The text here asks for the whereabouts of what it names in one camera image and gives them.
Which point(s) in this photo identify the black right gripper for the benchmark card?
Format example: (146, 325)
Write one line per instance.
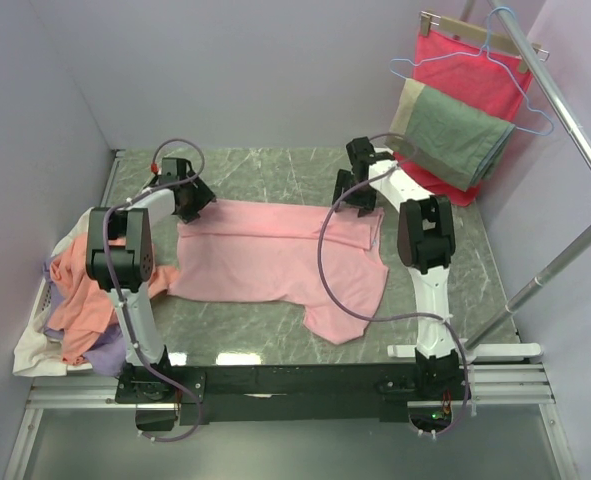
(366, 204)

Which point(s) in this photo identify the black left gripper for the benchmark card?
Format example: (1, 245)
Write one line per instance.
(203, 197)

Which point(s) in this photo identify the pink t-shirt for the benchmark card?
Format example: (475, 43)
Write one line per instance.
(246, 252)

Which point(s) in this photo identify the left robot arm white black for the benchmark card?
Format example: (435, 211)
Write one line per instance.
(120, 258)

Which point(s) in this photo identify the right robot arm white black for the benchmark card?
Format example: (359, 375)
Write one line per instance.
(426, 245)

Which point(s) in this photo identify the green beige folded cloth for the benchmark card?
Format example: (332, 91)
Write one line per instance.
(453, 141)

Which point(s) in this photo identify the salmon orange t-shirt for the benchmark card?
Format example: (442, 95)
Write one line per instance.
(85, 315)

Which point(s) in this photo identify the red mesh laundry bag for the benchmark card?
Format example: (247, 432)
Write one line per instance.
(473, 81)

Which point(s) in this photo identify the white laundry basket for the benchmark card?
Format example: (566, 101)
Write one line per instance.
(43, 303)

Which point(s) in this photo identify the lavender purple t-shirt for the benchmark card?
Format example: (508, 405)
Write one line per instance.
(107, 354)

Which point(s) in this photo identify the wooden clip hanger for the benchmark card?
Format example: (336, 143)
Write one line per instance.
(471, 33)

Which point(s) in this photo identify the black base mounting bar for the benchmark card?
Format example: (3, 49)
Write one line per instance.
(255, 393)

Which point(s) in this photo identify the white rack foot front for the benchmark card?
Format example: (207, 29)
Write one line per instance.
(506, 353)

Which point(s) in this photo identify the white cream t-shirt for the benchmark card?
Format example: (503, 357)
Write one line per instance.
(34, 354)

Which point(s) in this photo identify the silver clothes rack pole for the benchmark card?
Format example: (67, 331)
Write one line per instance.
(580, 139)

